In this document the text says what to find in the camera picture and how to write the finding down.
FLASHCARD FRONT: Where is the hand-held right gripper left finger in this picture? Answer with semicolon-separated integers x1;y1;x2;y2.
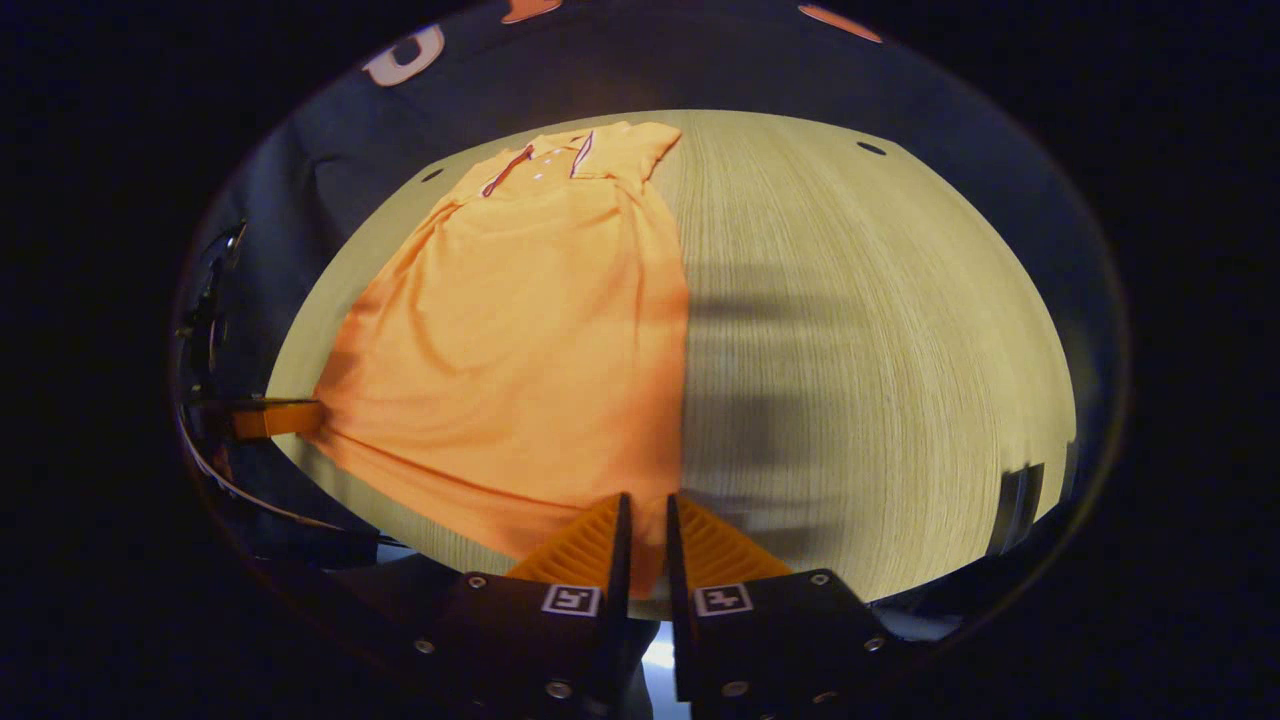
415;492;633;720

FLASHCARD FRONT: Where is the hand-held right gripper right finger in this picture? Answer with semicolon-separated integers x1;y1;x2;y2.
665;494;901;720

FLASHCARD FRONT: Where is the orange T-shirt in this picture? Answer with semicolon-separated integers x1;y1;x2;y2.
312;120;691;599

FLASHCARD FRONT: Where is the dark object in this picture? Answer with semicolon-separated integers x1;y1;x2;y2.
990;462;1046;557

